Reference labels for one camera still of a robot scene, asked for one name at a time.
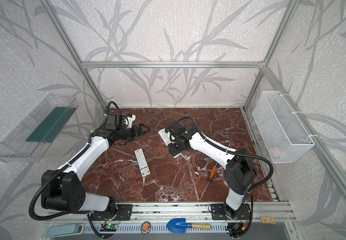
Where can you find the white remote with coloured buttons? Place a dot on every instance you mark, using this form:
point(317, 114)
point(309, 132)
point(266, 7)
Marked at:
point(143, 165)

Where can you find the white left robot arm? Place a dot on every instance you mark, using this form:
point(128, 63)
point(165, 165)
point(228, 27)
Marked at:
point(61, 190)

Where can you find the orange handled screwdriver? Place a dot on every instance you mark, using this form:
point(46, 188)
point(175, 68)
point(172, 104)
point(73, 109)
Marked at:
point(213, 172)

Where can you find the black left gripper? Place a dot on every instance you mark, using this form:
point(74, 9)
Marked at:
point(132, 132)

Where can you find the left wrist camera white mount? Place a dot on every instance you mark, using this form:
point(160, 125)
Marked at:
point(128, 120)

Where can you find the white wire mesh basket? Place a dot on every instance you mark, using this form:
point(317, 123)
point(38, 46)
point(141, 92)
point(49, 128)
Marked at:
point(280, 126)

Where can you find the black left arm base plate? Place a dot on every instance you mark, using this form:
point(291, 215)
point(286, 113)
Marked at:
point(121, 212)

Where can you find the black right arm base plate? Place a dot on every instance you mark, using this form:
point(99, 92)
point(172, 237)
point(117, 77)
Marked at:
point(224, 212)

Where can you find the small tan circuit board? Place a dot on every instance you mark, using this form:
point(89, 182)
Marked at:
point(267, 220)

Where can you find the grey flat device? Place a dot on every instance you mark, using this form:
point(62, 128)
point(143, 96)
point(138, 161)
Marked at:
point(64, 230)

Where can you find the pink object in basket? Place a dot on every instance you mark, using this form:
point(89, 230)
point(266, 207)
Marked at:
point(276, 153)

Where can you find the clear plastic wall bin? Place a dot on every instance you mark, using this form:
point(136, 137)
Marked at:
point(28, 142)

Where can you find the small round orange gadget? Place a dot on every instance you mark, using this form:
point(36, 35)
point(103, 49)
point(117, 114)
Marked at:
point(146, 227)

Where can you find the green led circuit board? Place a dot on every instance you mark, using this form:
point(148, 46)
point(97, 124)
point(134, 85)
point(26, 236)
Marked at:
point(108, 227)

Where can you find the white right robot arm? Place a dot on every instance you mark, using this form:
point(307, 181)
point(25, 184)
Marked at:
point(239, 165)

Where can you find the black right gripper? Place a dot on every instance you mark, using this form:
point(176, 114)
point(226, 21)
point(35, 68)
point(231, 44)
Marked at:
point(175, 148)

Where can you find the white remote control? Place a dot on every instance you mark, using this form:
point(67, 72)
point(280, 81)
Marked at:
point(166, 139)

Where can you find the blue trowel wooden handle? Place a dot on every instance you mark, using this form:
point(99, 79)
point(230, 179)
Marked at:
point(179, 226)

